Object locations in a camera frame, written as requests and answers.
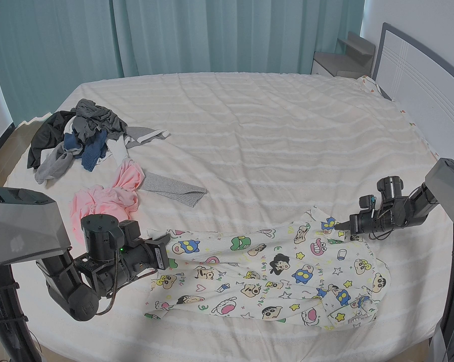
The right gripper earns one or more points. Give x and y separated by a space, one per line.
364 224

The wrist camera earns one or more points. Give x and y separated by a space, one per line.
366 203
131 232

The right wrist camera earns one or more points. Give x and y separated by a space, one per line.
366 203

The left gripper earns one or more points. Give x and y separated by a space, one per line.
147 256

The pink garment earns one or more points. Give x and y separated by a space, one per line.
98 202

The grey bedside table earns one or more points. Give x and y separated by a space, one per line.
336 60

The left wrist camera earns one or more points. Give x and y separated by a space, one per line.
131 232

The white printed pyjama top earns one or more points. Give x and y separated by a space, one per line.
268 277

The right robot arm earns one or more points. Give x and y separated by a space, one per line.
447 187

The grey knitted garment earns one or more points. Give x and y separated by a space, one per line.
174 189

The bed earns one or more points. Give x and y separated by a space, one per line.
268 145

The pile of clothes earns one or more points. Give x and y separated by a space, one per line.
91 126

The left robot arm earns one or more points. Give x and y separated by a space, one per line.
19 224

